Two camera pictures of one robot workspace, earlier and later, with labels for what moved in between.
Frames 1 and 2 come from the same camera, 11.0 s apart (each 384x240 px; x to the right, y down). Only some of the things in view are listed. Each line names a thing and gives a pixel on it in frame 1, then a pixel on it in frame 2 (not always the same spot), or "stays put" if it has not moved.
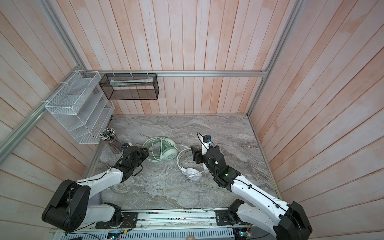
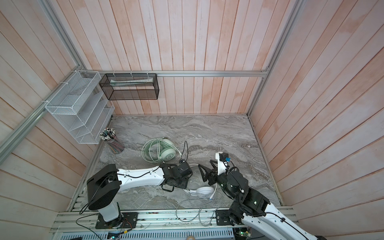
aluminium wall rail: [187, 73] stays put
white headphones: [194, 174] -> [205, 192]
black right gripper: [198, 155] -> [215, 172]
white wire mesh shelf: [81, 107] stays put
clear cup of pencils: [109, 135] stays put
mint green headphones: [161, 148] stays put
